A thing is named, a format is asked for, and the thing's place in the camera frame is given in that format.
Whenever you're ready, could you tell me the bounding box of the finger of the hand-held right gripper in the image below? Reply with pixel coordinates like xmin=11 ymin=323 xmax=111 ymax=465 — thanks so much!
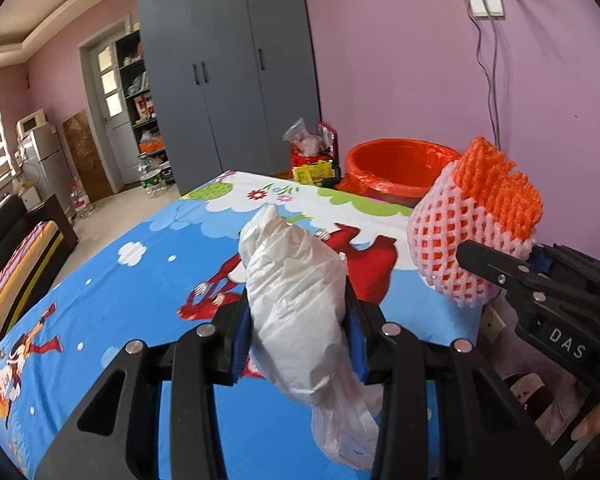
xmin=455 ymin=239 xmax=535 ymax=294
xmin=530 ymin=243 xmax=600 ymax=307

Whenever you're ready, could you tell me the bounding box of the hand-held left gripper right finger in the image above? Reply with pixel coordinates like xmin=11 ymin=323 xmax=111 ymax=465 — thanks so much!
xmin=342 ymin=275 xmax=566 ymax=480

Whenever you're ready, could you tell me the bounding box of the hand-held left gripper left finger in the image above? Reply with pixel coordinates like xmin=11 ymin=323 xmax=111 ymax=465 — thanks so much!
xmin=34 ymin=287 xmax=253 ymax=480

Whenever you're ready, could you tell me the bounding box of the pink foam fruit net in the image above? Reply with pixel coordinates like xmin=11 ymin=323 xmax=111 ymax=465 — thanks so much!
xmin=406 ymin=162 xmax=536 ymax=309

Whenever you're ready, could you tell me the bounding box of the white plastic bag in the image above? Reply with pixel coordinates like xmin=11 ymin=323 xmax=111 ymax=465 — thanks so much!
xmin=237 ymin=203 xmax=388 ymax=471

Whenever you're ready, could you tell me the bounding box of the orange foam fruit net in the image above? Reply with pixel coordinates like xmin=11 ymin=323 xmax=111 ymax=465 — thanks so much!
xmin=452 ymin=135 xmax=543 ymax=241

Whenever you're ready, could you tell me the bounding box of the red lined waste bin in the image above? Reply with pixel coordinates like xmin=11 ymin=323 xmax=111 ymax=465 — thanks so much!
xmin=336 ymin=138 xmax=463 ymax=200

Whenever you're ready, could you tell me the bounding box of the person's right hand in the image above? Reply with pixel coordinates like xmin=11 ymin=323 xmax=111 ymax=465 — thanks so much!
xmin=572 ymin=397 xmax=600 ymax=443

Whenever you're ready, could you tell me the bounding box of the cartoon printed blue bed sheet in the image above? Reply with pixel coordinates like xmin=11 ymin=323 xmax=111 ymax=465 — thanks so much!
xmin=0 ymin=170 xmax=486 ymax=480

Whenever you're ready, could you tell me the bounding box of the yellow packet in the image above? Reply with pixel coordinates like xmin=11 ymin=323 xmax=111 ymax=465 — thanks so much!
xmin=292 ymin=157 xmax=335 ymax=183

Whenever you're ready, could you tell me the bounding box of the green label water bottle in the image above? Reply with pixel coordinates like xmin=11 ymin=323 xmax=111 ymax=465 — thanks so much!
xmin=137 ymin=155 xmax=170 ymax=198

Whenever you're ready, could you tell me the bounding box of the red label water bottle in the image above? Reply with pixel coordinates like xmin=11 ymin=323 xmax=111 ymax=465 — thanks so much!
xmin=69 ymin=182 xmax=92 ymax=219

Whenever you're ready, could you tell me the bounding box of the clear plastic bag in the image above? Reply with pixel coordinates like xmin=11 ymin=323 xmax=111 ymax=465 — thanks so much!
xmin=282 ymin=118 xmax=321 ymax=156

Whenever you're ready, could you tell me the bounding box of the striped sofa cushion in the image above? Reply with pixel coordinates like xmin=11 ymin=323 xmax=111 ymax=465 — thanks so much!
xmin=0 ymin=220 xmax=63 ymax=346

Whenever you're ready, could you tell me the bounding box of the grey door with glass panes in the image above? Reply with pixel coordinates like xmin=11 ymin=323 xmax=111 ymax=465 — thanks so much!
xmin=87 ymin=40 xmax=141 ymax=193

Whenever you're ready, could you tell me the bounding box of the brown wooden board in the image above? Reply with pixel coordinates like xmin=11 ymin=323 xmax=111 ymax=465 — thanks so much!
xmin=61 ymin=110 xmax=115 ymax=203

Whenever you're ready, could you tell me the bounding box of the dark open bookshelf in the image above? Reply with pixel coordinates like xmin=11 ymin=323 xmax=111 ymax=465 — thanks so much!
xmin=114 ymin=30 xmax=176 ymax=186

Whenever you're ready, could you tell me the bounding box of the black leather sofa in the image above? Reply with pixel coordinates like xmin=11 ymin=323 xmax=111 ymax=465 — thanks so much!
xmin=0 ymin=195 xmax=78 ymax=361

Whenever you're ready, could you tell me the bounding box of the silver fridge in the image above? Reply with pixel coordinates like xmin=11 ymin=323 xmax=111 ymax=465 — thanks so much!
xmin=17 ymin=122 xmax=78 ymax=216

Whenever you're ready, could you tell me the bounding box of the grey blue wardrobe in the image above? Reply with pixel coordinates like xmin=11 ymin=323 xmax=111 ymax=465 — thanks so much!
xmin=136 ymin=0 xmax=323 ymax=196

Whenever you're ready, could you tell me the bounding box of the white microwave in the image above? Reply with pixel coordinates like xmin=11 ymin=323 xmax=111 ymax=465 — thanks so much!
xmin=16 ymin=109 xmax=48 ymax=136

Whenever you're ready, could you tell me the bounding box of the black wall cable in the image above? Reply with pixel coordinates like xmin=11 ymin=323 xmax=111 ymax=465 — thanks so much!
xmin=467 ymin=10 xmax=503 ymax=151

